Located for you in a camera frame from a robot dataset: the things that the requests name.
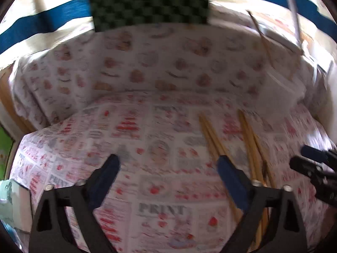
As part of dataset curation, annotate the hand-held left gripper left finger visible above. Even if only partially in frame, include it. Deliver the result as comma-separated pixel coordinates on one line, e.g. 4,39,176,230
28,153,121,253

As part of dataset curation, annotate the red print tablecloth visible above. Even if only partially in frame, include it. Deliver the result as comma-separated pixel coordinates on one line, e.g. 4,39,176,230
9,95,335,253

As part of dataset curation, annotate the green board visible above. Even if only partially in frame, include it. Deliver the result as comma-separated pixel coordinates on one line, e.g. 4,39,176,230
0,125,15,182

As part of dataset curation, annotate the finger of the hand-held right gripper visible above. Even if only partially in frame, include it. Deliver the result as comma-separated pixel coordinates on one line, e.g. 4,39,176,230
301,144,337,173
290,156,337,206

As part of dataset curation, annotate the white teal carton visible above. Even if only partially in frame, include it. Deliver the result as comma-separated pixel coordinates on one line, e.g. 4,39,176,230
0,179,33,232

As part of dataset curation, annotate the wooden furniture edge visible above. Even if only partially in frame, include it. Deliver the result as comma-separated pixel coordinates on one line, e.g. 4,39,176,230
0,63,35,135

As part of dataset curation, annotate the wooden chopstick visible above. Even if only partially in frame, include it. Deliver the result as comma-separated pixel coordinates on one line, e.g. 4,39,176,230
198,113,239,223
238,109,265,245
247,10,274,66
204,114,244,220
245,118,277,189

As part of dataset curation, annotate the bear print white cloth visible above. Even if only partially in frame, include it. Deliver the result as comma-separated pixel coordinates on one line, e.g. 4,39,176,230
11,24,327,132

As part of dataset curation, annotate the striped curtain cloth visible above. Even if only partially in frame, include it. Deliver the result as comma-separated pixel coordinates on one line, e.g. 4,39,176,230
0,0,329,56

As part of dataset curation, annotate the green checkered box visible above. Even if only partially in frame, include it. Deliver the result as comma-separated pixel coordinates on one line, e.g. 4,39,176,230
88,0,212,32

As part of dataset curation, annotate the white plastic cup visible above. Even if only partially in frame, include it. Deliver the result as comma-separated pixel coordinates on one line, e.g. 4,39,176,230
254,67,307,123

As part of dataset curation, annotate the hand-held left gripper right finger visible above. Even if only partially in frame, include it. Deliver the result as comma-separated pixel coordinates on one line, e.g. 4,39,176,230
216,155,308,253

